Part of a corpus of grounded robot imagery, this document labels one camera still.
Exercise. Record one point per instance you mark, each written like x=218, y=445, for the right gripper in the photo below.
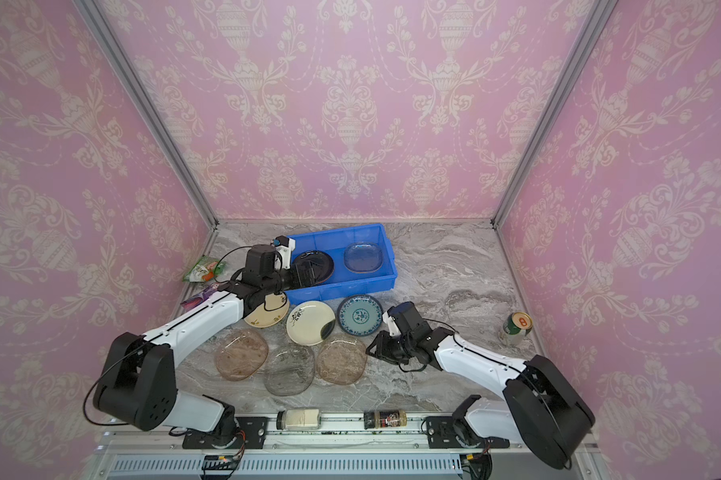
x=388, y=346

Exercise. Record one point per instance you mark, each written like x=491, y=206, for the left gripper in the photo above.
x=296, y=283

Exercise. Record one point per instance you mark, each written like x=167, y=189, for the black round plate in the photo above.
x=313, y=267

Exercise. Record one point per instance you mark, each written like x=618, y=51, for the clear ribbed glass plate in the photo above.
x=363, y=257

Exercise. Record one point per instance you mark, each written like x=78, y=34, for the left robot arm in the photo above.
x=138, y=382

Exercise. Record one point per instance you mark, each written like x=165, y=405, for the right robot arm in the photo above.
x=542, y=411

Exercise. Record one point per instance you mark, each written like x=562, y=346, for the blue plastic bin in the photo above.
x=344, y=283

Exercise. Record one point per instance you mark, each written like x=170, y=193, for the cream round plate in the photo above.
x=273, y=310

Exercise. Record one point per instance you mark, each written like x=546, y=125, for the blue patterned ceramic plate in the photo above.
x=360, y=315

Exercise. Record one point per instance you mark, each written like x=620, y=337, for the white plate black accent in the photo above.
x=310, y=323

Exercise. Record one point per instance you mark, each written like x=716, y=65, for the amber glass plate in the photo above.
x=342, y=360

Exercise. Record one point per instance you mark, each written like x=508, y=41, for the dark spice jar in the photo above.
x=383, y=419

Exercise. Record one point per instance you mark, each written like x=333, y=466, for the green snack packet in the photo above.
x=205, y=270

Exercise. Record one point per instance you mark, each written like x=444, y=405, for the grey clear glass plate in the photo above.
x=289, y=370

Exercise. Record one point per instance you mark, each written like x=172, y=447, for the brown tinted glass plate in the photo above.
x=241, y=355

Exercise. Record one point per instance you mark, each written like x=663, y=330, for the purple snack packet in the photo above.
x=198, y=299

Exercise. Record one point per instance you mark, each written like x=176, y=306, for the green tin can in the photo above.
x=516, y=328

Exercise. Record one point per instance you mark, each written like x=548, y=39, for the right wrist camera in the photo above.
x=391, y=325

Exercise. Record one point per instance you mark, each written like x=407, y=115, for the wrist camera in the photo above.
x=285, y=247
x=391, y=325

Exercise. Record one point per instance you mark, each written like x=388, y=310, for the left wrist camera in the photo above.
x=285, y=247

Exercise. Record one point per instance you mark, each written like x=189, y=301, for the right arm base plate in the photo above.
x=444, y=432

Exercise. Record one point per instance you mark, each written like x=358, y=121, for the white jar on rail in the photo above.
x=298, y=419

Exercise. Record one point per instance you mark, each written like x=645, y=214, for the aluminium front rail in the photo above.
x=340, y=447

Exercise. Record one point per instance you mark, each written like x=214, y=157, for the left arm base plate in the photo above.
x=245, y=431

